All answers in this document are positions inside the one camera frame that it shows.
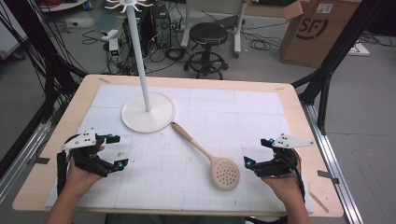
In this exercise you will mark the white grid mat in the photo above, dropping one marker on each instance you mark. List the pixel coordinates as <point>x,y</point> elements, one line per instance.
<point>193,161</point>

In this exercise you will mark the wooden slotted spoon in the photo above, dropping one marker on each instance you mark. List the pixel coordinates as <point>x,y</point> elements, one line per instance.
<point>224,174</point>

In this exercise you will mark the black metal frame stand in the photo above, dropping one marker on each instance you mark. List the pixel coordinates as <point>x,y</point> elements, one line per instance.
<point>330,62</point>
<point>53,71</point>

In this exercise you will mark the person's left hand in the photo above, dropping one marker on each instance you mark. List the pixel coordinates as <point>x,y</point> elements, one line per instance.
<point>79,180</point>

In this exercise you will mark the person's right hand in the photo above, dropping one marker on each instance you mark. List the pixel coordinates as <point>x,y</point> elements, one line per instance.
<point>286,186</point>

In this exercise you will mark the white device green display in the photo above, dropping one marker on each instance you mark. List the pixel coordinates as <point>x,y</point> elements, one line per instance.
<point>114,48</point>

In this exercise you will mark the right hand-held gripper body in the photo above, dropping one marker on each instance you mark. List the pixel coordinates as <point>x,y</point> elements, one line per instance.
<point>281,165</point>

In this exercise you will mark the white metal frame leg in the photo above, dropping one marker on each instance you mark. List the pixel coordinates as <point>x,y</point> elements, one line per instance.
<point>186,25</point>
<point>239,28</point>

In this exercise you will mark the white hook stand rack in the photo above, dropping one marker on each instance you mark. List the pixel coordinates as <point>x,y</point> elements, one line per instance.
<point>148,115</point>

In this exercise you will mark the black computer tower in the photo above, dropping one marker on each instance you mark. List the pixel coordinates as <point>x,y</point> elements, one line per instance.
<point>161,25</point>

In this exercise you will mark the beige tape strip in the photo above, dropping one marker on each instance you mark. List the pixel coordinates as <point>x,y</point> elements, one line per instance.
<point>104,80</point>

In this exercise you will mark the brown cardboard box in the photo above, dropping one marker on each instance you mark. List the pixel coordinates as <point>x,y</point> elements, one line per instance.
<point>317,34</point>

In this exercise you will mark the flat white floor box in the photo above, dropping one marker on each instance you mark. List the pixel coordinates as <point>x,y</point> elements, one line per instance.
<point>358,49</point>

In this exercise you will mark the thin wooden stick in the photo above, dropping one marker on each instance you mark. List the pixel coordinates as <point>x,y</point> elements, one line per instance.
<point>318,201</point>

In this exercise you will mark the aluminium rail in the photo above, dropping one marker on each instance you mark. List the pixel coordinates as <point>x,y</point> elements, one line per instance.
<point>330,155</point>
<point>18,161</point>

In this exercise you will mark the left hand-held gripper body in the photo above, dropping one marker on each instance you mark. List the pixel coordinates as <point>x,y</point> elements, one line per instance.
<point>84,140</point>

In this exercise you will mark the black tape strip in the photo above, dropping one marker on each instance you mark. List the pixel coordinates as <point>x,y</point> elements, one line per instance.
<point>42,160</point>
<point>327,176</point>

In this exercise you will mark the white power strip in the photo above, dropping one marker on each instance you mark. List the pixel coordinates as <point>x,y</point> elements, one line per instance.
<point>109,34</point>

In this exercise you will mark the black round stool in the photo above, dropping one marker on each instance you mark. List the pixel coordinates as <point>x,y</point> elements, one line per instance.
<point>208,34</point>

